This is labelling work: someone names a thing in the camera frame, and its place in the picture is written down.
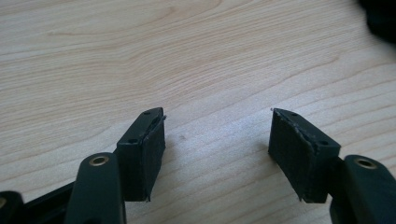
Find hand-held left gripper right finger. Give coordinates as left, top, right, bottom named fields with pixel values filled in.
left=267, top=107, right=342, bottom=204

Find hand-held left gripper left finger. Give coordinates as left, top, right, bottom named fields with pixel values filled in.
left=116, top=106, right=166, bottom=203

